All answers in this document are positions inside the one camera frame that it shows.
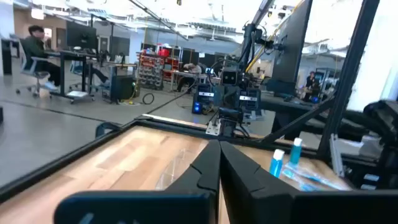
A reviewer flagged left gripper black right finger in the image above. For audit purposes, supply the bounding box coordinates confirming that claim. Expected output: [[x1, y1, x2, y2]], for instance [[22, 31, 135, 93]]
[[220, 141, 398, 224]]

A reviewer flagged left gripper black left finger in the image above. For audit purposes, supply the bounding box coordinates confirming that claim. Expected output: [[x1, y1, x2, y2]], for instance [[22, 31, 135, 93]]
[[54, 139, 221, 224]]

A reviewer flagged small teal mouthwash bottle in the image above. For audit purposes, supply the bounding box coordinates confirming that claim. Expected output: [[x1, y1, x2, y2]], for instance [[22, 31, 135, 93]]
[[289, 137, 303, 166], [269, 148, 285, 179]]

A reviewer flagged black computer tower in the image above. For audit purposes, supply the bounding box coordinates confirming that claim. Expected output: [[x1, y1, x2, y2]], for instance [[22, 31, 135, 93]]
[[192, 83, 215, 115], [239, 88, 261, 113]]

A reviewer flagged clear acrylic organizer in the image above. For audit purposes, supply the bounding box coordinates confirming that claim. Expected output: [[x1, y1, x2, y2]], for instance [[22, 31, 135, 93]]
[[154, 146, 203, 191]]

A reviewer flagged person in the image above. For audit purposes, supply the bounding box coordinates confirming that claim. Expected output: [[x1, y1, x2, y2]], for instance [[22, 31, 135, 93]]
[[177, 62, 203, 94], [23, 24, 63, 91], [303, 71, 318, 101]]

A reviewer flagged black monitor stand pole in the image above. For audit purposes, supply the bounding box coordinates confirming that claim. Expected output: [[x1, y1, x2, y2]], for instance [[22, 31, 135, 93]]
[[241, 0, 276, 74]]

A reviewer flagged red parts bin rack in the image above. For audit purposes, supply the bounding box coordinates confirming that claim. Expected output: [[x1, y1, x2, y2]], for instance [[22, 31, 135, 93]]
[[136, 51, 165, 91]]

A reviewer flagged large black monitor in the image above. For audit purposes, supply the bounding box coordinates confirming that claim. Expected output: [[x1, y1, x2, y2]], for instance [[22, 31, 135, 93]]
[[271, 0, 314, 95]]

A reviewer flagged black computer box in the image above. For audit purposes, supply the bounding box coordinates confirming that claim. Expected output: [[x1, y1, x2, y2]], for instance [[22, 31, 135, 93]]
[[110, 74, 137, 102]]

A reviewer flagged black table clamp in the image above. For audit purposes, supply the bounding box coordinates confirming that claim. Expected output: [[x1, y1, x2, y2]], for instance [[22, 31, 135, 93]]
[[95, 121, 123, 138]]

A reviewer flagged black desktop monitor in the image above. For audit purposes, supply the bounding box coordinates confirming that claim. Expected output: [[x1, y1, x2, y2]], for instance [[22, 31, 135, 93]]
[[65, 21, 98, 50], [109, 35, 131, 57]]

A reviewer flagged black equipment housing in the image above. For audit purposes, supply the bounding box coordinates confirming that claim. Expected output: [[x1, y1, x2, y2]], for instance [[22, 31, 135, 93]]
[[362, 99, 398, 191]]

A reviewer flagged black office desk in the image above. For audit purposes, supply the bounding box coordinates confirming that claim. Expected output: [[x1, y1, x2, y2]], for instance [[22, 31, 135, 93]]
[[46, 49, 97, 104]]

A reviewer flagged grey office chair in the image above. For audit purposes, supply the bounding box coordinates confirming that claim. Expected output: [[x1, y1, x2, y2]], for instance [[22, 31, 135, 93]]
[[15, 39, 52, 99]]

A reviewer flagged silver aluminium bracket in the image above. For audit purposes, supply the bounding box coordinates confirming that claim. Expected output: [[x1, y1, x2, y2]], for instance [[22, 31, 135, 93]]
[[328, 133, 346, 178], [205, 119, 222, 137]]

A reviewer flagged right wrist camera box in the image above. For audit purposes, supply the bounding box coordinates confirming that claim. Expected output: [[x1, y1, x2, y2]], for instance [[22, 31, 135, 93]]
[[221, 68, 239, 86]]

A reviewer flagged black aluminium rig frame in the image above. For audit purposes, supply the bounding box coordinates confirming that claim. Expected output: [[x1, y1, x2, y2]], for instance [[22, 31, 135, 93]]
[[0, 0, 382, 203]]

